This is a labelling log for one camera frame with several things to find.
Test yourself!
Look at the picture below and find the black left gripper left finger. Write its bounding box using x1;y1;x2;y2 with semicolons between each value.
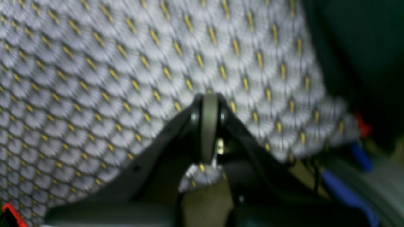
44;94;212;227

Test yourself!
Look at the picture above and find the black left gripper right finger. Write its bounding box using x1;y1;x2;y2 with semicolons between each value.
214;94;371;227

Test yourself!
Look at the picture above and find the dark navy T-shirt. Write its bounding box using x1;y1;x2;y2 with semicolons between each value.
302;0;404;137

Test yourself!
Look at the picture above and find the red table clamp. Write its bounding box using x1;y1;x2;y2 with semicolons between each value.
355;110;373;138

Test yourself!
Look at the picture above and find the fan-patterned table cloth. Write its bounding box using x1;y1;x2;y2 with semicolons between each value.
0;0;360;226

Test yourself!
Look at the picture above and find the red clamp at corner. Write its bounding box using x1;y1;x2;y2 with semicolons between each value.
0;203;29;227

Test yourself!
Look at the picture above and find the blue USB cable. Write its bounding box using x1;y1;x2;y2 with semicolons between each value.
320;142;381;227

